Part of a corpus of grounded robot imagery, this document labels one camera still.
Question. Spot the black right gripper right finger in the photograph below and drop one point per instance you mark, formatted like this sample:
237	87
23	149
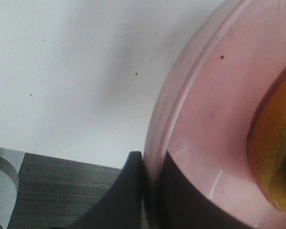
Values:
182	206

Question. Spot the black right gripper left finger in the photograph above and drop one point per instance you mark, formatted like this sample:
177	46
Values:
120	207

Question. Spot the pink round plate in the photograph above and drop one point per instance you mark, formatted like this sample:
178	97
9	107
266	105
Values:
208	102

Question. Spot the toy burger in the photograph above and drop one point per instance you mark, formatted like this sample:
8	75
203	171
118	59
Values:
267	148

